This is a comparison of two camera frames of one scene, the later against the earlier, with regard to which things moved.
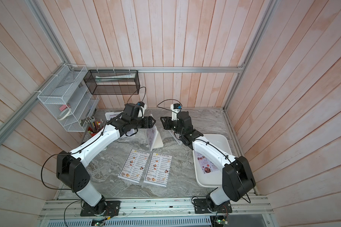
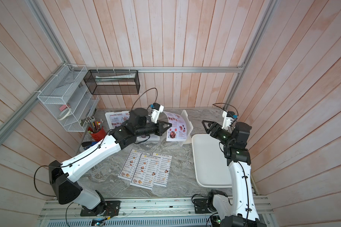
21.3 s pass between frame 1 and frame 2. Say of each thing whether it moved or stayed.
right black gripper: moved
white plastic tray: stayed
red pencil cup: stayed
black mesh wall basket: stayed
